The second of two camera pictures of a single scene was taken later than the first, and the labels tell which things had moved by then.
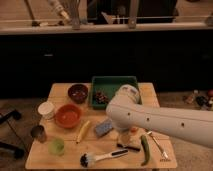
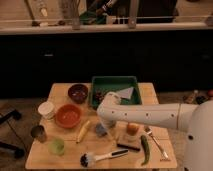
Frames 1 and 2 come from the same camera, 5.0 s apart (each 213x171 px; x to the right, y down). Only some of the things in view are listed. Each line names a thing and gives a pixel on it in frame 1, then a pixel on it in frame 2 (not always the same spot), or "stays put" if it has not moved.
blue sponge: x=103 y=127 stays put
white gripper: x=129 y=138 -> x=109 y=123
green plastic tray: x=104 y=87 stays put
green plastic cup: x=56 y=145 stays put
